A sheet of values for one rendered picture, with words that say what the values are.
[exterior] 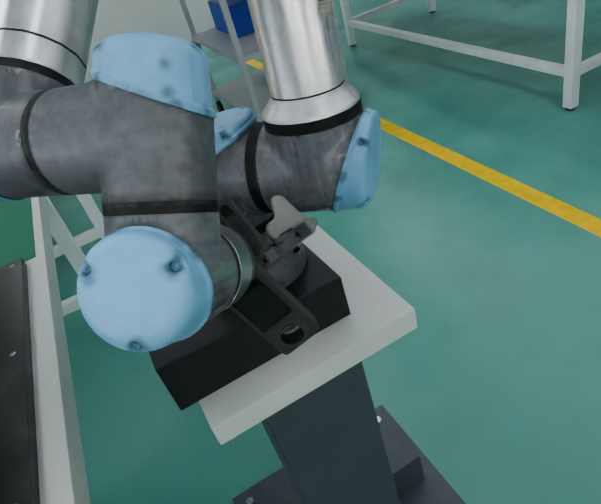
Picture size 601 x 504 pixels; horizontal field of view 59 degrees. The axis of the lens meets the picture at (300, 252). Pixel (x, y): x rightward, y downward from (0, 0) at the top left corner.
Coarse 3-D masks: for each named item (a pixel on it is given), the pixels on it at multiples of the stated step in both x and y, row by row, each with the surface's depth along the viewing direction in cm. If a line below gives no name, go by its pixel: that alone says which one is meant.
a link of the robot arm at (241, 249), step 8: (224, 232) 41; (232, 232) 43; (232, 240) 41; (240, 240) 43; (240, 248) 42; (240, 256) 41; (248, 256) 43; (240, 264) 40; (248, 264) 43; (240, 272) 44; (248, 272) 43; (240, 280) 41; (248, 280) 43; (240, 288) 41; (240, 296) 43
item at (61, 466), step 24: (48, 216) 140; (48, 240) 125; (48, 264) 112; (48, 288) 103; (48, 312) 96; (48, 336) 91; (48, 360) 85; (48, 384) 81; (72, 384) 86; (48, 408) 77; (72, 408) 80; (48, 432) 73; (72, 432) 75; (48, 456) 70; (72, 456) 70; (48, 480) 67; (72, 480) 66
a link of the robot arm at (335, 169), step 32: (256, 0) 53; (288, 0) 51; (320, 0) 53; (256, 32) 55; (288, 32) 53; (320, 32) 54; (288, 64) 55; (320, 64) 55; (288, 96) 57; (320, 96) 56; (352, 96) 58; (288, 128) 57; (320, 128) 57; (352, 128) 58; (256, 160) 62; (288, 160) 60; (320, 160) 58; (352, 160) 58; (288, 192) 62; (320, 192) 61; (352, 192) 59
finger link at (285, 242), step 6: (294, 228) 57; (300, 228) 57; (306, 228) 58; (288, 234) 54; (294, 234) 54; (300, 234) 55; (306, 234) 56; (276, 240) 53; (282, 240) 53; (288, 240) 54; (294, 240) 54; (300, 240) 55; (276, 246) 52; (282, 246) 53; (288, 246) 53; (282, 252) 53
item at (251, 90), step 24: (216, 0) 320; (240, 0) 300; (192, 24) 335; (216, 24) 331; (240, 24) 302; (336, 24) 285; (216, 48) 299; (240, 48) 269; (264, 72) 361; (216, 96) 354; (240, 96) 335; (264, 96) 324
